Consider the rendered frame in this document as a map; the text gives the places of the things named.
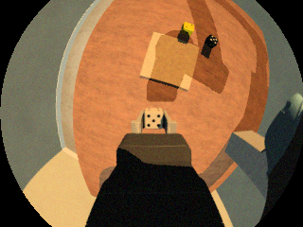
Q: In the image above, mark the yellow die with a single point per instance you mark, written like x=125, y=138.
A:
x=187, y=28

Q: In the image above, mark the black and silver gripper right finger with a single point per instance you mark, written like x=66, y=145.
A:
x=169, y=125

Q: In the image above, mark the white die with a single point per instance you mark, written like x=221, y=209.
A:
x=153, y=118

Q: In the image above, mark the tan square mat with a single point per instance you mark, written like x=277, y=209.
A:
x=170, y=60

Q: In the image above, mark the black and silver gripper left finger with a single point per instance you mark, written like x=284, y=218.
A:
x=138, y=125

